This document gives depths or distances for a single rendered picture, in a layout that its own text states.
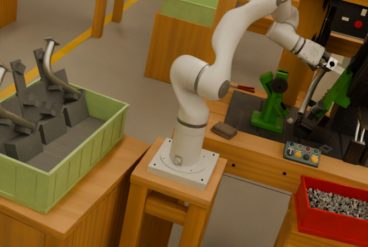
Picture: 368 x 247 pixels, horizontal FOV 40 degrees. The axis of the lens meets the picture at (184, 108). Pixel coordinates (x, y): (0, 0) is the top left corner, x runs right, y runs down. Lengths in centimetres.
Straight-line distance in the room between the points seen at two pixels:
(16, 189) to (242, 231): 170
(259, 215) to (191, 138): 153
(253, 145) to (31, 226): 98
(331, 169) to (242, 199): 127
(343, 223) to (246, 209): 144
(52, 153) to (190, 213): 57
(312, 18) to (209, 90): 96
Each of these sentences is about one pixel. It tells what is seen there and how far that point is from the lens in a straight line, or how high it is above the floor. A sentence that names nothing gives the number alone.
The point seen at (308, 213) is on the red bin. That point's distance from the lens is 196.
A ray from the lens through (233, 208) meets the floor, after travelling 333.
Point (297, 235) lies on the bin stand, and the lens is 200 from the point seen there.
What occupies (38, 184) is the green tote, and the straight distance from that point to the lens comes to 177.
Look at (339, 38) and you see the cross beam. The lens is 272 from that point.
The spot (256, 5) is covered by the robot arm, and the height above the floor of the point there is 153.
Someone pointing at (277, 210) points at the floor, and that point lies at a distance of 345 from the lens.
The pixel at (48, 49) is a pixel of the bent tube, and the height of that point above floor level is 115.
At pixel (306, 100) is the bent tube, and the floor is 105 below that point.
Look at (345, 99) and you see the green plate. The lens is 235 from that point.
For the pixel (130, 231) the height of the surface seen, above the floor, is 57.
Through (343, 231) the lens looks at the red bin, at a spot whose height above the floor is 85.
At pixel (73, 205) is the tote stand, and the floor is 79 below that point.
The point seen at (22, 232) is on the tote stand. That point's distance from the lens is 188.
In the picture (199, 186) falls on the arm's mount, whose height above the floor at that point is 87.
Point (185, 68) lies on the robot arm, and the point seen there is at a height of 128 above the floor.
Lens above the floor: 199
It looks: 28 degrees down
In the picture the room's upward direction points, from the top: 13 degrees clockwise
